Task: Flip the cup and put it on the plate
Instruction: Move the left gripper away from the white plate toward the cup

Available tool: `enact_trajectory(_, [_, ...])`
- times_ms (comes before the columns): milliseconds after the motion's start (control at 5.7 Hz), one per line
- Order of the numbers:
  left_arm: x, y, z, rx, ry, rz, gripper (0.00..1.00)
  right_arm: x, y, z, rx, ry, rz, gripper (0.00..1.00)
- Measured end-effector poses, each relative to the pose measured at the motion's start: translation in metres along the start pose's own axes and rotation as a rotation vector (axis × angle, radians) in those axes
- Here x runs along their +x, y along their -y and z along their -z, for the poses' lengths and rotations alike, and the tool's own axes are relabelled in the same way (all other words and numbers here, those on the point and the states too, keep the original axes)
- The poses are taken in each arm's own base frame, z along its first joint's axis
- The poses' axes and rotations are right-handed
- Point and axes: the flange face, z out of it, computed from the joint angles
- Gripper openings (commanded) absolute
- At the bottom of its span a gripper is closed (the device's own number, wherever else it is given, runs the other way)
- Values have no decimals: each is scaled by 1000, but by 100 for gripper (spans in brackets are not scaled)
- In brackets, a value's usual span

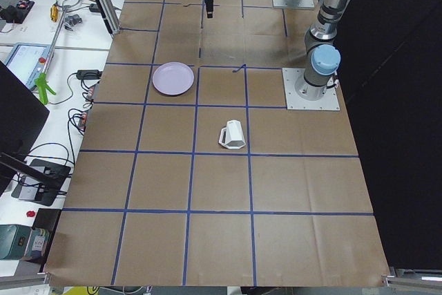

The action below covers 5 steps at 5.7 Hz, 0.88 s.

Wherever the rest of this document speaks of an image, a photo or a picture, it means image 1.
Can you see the lilac plate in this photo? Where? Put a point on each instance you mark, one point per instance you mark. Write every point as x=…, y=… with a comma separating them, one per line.
x=173, y=78

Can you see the long silver reacher grabber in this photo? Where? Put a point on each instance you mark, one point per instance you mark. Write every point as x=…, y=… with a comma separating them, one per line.
x=41, y=82

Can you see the green box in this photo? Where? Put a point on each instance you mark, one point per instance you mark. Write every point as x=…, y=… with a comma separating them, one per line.
x=20, y=242

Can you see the white faceted cup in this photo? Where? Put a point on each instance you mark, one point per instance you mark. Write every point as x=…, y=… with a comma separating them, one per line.
x=232, y=136

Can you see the yellow tool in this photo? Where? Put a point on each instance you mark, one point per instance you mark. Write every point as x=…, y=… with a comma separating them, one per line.
x=54, y=12

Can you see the blue-framed teach pendant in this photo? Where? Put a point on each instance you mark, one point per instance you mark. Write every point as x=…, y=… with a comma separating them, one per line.
x=26, y=61

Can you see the black stand base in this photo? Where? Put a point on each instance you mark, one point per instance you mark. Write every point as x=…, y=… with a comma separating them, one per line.
x=41, y=182

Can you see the black monitor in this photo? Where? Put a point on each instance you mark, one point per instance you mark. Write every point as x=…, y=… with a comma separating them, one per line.
x=23, y=116

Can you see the brown grid paper mat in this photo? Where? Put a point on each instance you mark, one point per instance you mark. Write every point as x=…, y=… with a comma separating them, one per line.
x=155, y=199

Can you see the black power adapter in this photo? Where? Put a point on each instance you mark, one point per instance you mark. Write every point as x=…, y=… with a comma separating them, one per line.
x=88, y=74

